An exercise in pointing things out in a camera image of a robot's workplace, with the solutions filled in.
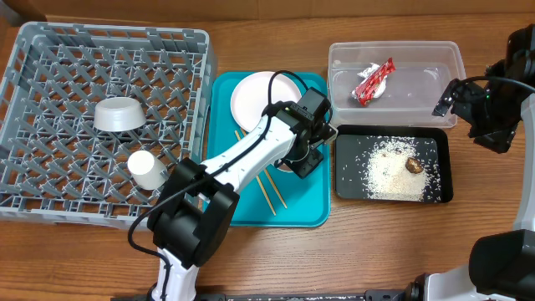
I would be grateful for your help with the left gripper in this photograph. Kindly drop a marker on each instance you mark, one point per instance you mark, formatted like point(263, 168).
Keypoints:
point(308, 165)

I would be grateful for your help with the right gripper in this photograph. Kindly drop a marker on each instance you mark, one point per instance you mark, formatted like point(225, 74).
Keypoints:
point(453, 97)

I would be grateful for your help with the pink small bowl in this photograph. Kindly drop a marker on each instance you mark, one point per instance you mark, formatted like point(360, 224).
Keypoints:
point(284, 168)

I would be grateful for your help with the wooden chopstick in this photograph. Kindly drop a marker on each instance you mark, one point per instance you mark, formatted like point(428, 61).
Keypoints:
point(269, 177)
point(259, 182)

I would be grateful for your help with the brown food chunk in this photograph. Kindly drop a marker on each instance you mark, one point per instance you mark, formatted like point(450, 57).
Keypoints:
point(412, 165)

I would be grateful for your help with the red snack wrapper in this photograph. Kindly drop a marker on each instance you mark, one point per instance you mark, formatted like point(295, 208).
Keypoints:
point(365, 91)

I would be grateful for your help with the large white plate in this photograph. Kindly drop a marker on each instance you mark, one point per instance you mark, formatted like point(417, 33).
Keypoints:
point(250, 97)

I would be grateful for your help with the pile of rice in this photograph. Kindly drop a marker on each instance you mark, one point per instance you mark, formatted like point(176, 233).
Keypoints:
point(372, 167)

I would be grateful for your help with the white paper cup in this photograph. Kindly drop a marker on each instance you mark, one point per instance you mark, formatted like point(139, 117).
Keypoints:
point(146, 170)

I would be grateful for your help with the grey bowl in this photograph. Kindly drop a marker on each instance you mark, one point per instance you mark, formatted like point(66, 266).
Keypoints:
point(118, 114)

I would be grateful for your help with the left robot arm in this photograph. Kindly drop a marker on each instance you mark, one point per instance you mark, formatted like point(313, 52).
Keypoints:
point(195, 209)

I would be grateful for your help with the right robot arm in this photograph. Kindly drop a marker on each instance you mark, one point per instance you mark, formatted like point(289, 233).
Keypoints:
point(500, 266)

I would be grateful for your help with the black waste tray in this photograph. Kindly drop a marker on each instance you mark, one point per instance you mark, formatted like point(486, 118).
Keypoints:
point(438, 135)

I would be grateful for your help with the grey dishwasher rack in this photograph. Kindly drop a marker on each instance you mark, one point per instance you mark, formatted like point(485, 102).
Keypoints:
point(56, 167)

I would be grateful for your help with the teal plastic tray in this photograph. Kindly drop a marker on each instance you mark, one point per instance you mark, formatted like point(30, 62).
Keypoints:
point(308, 199)

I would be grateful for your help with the clear plastic bin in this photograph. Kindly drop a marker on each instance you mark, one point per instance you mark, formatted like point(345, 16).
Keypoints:
point(423, 71)

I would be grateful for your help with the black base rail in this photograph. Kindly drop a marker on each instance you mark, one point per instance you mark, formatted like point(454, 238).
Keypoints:
point(369, 295)

